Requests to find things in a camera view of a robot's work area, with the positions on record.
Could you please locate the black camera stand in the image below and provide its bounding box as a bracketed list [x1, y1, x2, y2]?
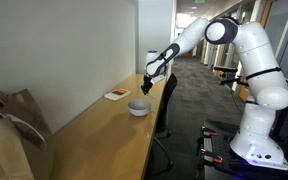
[212, 65, 249, 88]

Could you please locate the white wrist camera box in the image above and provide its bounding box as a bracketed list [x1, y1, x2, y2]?
[150, 74, 167, 85]

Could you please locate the grey white bowl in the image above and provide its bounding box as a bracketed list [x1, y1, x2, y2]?
[127, 98, 153, 118]

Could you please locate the orange black clamp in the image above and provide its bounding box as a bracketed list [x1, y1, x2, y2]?
[199, 125, 219, 138]
[198, 148, 224, 165]

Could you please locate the black office chair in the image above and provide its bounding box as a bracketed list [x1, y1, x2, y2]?
[149, 72, 179, 177]

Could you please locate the brown paper bag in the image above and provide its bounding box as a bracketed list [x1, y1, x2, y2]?
[0, 87, 53, 180]

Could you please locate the white book with red cover print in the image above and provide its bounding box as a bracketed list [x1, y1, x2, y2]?
[103, 87, 132, 102]

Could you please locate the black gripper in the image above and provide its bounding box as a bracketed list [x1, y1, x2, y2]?
[140, 74, 154, 96]

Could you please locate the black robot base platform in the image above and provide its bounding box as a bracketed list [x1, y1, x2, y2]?
[195, 119, 288, 180]

